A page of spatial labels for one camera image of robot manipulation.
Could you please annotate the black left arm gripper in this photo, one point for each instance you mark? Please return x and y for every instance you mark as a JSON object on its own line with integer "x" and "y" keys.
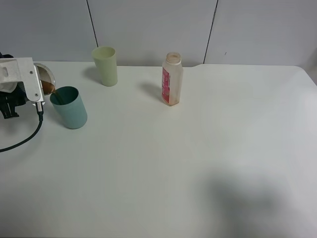
{"x": 10, "y": 100}

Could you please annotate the clear bottle pink label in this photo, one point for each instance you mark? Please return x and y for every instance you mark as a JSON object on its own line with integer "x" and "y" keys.
{"x": 172, "y": 75}

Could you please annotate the teal plastic cup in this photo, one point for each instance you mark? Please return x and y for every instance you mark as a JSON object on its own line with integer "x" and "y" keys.
{"x": 69, "y": 105}

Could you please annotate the pale green plastic cup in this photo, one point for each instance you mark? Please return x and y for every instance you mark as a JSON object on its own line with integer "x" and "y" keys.
{"x": 105, "y": 61}

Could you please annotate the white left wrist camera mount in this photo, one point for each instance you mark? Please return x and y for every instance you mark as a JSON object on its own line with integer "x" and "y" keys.
{"x": 15, "y": 70}

